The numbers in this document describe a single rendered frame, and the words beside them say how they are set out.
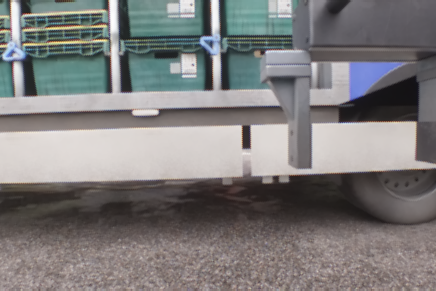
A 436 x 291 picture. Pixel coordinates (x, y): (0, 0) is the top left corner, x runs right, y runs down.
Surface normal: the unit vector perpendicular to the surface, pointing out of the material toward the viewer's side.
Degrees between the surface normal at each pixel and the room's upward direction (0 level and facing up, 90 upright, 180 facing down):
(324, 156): 90
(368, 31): 90
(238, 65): 94
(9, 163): 90
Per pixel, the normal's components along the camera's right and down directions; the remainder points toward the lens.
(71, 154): 0.04, 0.07
